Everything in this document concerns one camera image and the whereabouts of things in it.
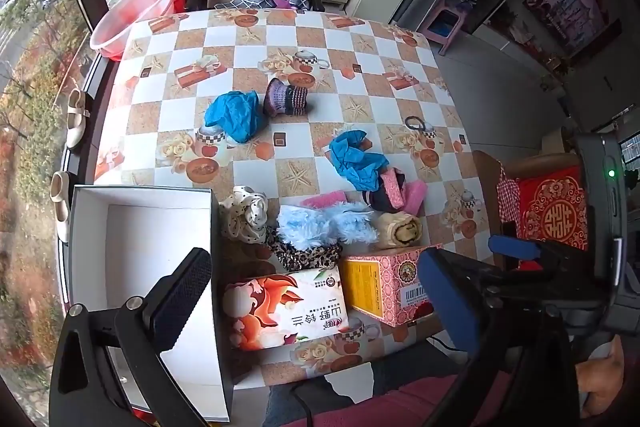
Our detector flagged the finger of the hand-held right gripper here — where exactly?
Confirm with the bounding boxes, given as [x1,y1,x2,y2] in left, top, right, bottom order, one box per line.
[489,234,603,314]

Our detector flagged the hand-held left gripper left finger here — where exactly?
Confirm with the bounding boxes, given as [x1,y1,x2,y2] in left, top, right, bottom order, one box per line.
[49,248,213,427]

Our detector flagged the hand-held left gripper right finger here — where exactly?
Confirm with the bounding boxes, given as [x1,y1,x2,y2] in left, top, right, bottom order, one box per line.
[417,248,581,427]

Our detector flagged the white cardboard box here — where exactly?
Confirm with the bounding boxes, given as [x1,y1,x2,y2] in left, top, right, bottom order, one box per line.
[67,185,235,423]

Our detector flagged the beige towel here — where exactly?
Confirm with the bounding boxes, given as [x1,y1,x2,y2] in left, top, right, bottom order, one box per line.
[375,212,422,249]

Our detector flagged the cream polka dot scrunchie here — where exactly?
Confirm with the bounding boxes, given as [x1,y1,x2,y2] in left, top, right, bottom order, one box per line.
[220,186,269,244]

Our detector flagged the dark pink trimmed sock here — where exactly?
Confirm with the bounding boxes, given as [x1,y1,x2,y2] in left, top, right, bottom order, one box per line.
[369,168,407,212]

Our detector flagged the leopard print scrunchie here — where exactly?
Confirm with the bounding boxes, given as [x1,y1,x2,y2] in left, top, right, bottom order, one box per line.
[265,227,343,270]

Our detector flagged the light blue fluffy scrunchie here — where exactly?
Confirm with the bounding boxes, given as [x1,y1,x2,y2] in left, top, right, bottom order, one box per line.
[276,201,379,252]

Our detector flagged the blue shoe cover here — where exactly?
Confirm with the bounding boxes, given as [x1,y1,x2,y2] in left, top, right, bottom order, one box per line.
[205,91,266,144]
[327,130,390,190]

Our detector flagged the purple knit sock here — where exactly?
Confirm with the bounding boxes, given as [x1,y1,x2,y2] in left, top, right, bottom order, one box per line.
[263,78,308,118]

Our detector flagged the person's right hand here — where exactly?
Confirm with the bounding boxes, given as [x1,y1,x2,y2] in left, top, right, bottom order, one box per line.
[574,336,628,419]

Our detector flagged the red checked cloth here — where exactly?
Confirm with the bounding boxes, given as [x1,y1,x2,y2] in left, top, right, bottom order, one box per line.
[497,162,523,228]

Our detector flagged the pink patterned carton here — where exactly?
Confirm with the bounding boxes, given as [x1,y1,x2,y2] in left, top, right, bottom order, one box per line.
[340,243,443,328]

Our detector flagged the wooden chair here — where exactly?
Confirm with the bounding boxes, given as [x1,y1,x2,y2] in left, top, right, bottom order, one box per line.
[472,150,583,268]

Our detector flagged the person's jeans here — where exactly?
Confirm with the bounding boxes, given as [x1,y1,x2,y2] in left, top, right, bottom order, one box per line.
[265,339,461,427]

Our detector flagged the floral tissue pack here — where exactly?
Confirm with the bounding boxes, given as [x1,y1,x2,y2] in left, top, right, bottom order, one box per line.
[225,264,348,350]

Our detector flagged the person's pink garment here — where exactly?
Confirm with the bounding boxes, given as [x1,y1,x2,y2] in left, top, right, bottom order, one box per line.
[357,372,506,427]

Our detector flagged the cream leather shoe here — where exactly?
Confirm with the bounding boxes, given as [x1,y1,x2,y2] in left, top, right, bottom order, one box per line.
[66,89,91,150]
[50,172,73,243]

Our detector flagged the pink plastic stool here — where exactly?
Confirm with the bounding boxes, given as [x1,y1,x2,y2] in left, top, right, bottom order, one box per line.
[419,0,471,55]

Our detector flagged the checkered printed tablecloth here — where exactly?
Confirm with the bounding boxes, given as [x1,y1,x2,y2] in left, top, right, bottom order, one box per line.
[95,9,481,390]

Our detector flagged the pink plastic basin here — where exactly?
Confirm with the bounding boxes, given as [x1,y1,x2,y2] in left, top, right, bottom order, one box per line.
[90,0,176,60]

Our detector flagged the black cable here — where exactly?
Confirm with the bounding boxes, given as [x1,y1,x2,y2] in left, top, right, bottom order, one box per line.
[290,379,333,427]

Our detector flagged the wall poster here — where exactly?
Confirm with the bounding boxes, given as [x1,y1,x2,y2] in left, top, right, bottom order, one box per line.
[522,0,621,58]

